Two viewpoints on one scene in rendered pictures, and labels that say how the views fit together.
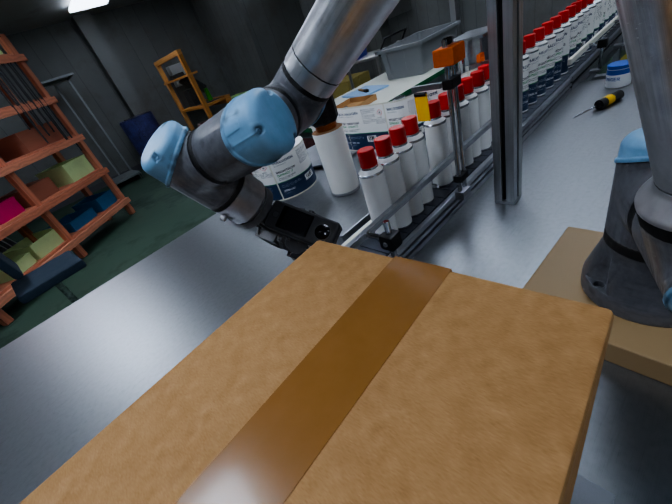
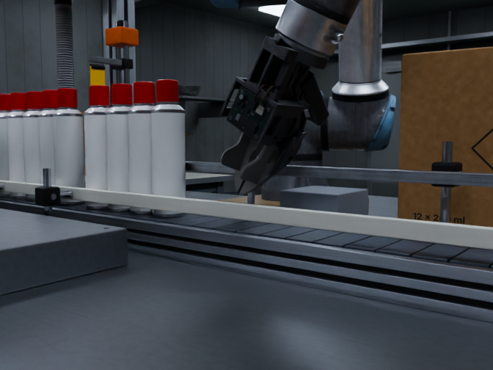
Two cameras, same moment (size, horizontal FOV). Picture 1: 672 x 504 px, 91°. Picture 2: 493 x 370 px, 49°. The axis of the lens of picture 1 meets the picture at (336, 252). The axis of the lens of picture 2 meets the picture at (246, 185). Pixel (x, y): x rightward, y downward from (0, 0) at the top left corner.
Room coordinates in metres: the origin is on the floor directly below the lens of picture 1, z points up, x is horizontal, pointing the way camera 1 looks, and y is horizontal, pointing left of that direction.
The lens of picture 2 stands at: (0.76, 0.70, 1.00)
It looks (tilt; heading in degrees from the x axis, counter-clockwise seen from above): 5 degrees down; 251
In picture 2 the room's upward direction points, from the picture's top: straight up
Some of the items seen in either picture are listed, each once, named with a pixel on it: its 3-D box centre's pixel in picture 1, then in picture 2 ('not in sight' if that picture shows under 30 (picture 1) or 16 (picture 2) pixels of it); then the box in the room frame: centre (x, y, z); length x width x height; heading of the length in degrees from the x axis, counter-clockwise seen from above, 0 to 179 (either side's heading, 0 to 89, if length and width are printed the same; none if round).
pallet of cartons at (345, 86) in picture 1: (341, 89); not in sight; (7.23, -1.27, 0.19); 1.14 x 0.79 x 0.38; 31
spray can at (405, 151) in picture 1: (405, 172); (122, 147); (0.67, -0.21, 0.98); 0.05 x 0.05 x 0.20
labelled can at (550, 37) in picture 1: (546, 56); not in sight; (1.15, -0.91, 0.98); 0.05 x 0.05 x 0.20
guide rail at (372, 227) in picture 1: (378, 223); (208, 167); (0.56, -0.10, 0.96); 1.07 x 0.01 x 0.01; 124
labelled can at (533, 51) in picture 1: (528, 71); not in sight; (1.06, -0.78, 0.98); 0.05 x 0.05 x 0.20
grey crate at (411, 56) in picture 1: (421, 51); not in sight; (2.85, -1.19, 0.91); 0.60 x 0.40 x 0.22; 125
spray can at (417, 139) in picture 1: (416, 162); (100, 147); (0.71, -0.25, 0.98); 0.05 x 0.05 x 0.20
